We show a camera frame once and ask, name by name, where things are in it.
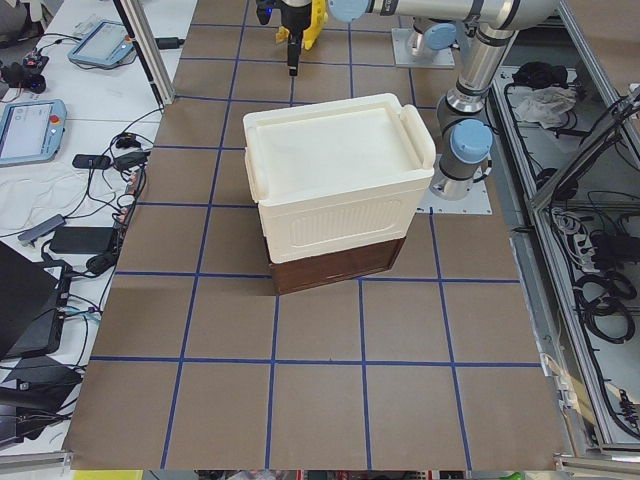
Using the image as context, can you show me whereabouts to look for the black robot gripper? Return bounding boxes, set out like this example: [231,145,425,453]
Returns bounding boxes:
[281,0,311,76]

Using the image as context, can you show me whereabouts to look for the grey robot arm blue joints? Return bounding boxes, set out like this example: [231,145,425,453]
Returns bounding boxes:
[329,1,558,200]

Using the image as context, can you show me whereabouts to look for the yellow plush duck toy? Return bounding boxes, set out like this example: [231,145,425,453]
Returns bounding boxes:
[275,0,329,51]

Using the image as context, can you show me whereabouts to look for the white plastic storage box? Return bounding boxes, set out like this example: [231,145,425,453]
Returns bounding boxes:
[243,93,436,264]

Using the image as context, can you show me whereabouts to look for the blue teach pendant far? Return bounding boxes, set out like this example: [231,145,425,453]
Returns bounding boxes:
[67,20,134,69]

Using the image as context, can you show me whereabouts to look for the blue teach pendant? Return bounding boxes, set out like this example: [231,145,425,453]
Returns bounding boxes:
[1,99,67,167]
[67,20,134,69]

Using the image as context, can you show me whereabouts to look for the white crumpled cloth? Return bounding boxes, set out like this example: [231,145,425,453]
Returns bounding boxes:
[515,87,577,129]

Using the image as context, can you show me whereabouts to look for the blue teach pendant near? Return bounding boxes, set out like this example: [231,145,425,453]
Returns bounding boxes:
[1,99,67,167]

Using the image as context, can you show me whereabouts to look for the grey usb hub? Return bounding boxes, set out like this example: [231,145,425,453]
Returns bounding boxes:
[18,214,66,244]

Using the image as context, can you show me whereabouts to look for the black power adapter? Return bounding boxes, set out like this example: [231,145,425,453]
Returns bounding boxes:
[50,226,114,254]

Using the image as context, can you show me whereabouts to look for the black laptop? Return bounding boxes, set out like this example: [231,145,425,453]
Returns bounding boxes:
[1,244,71,360]

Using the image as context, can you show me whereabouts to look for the aluminium frame post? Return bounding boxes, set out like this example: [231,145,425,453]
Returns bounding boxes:
[113,0,175,109]

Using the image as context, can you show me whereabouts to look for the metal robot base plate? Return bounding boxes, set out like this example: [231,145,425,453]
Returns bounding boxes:
[416,169,493,215]

